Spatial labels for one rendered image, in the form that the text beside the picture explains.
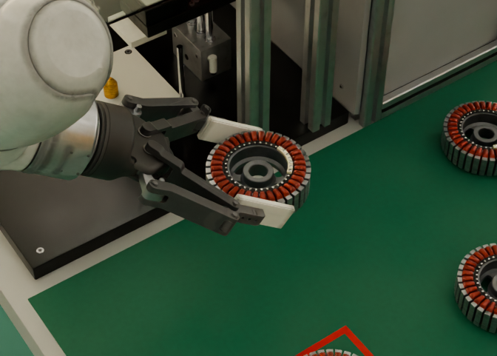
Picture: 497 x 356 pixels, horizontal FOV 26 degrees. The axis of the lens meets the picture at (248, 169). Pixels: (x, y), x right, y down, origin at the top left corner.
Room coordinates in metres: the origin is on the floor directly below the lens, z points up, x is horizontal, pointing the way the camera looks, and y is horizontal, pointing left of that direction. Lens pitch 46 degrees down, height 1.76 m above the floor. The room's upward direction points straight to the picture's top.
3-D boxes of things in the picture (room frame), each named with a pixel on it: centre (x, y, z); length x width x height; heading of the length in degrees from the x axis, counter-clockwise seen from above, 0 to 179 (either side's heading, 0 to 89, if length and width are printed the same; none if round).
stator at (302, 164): (0.79, -0.01, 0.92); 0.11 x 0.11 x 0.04
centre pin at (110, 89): (1.07, 0.18, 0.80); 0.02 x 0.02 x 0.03
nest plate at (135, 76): (1.07, 0.18, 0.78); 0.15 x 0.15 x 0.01; 35
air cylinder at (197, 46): (1.15, 0.07, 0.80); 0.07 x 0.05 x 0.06; 35
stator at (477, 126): (1.00, -0.31, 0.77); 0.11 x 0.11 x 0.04
